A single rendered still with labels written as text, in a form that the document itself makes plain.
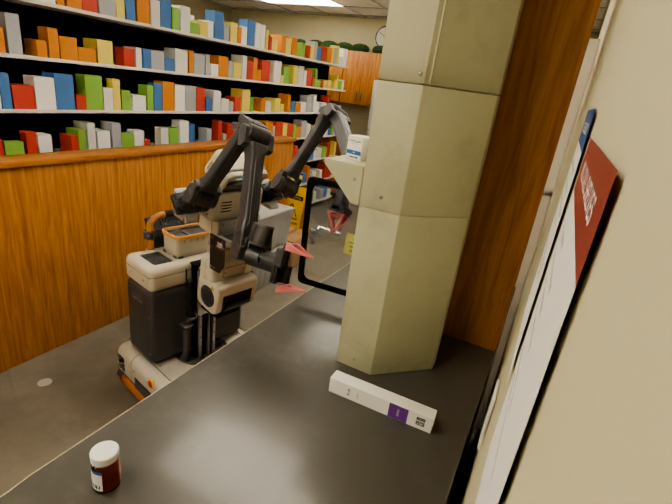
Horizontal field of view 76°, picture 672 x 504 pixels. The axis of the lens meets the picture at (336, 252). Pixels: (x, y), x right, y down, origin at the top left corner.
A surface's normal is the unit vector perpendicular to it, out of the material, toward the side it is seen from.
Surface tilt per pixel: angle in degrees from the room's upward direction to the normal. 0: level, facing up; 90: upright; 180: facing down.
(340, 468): 0
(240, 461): 0
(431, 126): 90
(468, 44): 90
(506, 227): 90
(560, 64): 90
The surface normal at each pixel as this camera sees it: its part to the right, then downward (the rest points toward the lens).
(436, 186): 0.29, 0.38
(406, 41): -0.38, 0.29
